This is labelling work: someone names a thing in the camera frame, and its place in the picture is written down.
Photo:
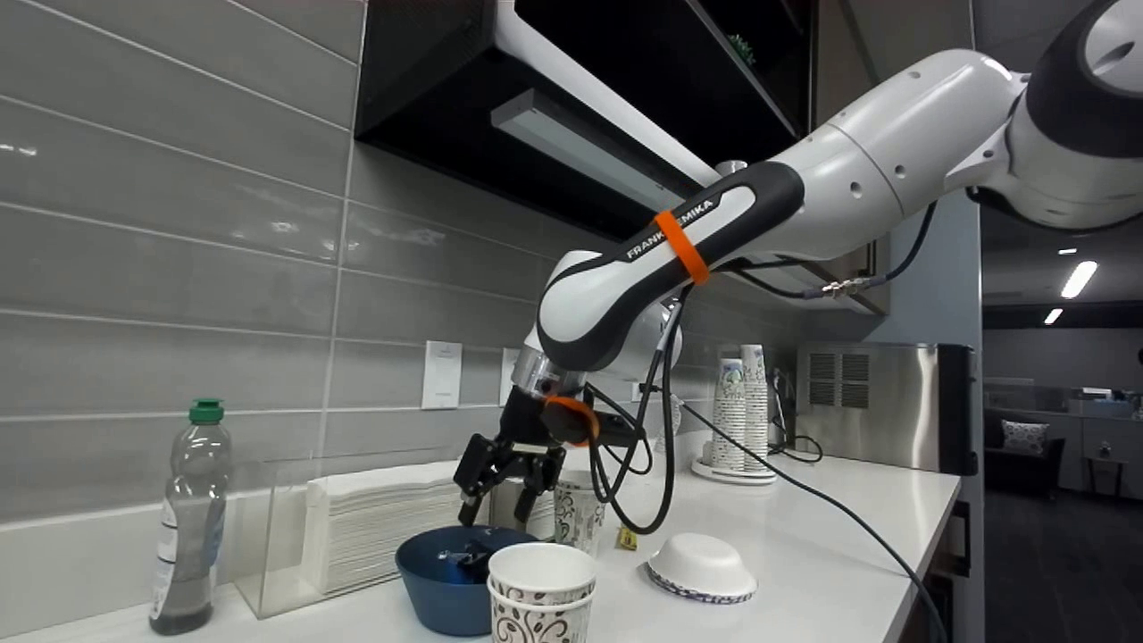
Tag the patterned paper cup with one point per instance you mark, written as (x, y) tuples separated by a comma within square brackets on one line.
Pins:
[(579, 522)]

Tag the dark armchair with cushion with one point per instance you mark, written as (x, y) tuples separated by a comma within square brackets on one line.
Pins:
[(1022, 451)]

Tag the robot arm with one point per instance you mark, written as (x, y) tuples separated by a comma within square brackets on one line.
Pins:
[(857, 170)]

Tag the stack of white napkins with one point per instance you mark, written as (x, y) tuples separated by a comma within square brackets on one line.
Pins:
[(384, 527)]

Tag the clear bottle with green cap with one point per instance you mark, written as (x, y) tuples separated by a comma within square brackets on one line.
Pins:
[(189, 527)]

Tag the blue bowl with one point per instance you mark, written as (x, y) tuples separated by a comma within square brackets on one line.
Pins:
[(438, 603)]

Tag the stack of patterned paper cups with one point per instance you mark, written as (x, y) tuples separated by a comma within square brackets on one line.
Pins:
[(540, 598)]

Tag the white paper bowl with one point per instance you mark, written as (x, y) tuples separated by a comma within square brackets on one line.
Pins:
[(701, 567)]

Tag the small side table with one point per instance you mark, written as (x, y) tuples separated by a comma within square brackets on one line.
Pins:
[(1105, 469)]

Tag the tall stacks of paper cups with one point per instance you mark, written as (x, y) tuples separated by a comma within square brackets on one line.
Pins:
[(741, 411)]

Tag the ceiling light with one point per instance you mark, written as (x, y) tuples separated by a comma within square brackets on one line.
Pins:
[(1079, 279), (1054, 316)]

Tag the stainless steel appliance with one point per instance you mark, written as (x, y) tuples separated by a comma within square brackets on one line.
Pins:
[(880, 406)]

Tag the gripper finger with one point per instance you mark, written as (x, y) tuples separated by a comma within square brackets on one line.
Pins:
[(540, 482), (478, 464)]

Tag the white wall plate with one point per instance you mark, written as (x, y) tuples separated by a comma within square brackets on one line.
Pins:
[(509, 375), (442, 375)]

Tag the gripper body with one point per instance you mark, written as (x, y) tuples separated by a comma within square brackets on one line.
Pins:
[(527, 427)]

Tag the clear acrylic napkin holder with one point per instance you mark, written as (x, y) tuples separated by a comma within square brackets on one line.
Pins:
[(277, 545)]

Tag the small yellow packet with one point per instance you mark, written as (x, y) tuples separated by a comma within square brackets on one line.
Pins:
[(627, 538)]

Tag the white round cup tray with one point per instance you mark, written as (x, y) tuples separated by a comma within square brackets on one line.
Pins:
[(734, 473)]

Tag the black wall cabinet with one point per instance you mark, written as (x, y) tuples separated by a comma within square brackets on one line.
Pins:
[(429, 80)]

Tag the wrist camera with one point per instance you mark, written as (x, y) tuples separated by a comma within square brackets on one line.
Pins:
[(612, 427)]

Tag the black bottle lid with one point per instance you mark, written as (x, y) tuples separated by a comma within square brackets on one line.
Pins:
[(464, 561)]

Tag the under-cabinet light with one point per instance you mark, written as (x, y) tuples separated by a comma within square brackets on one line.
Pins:
[(571, 143)]

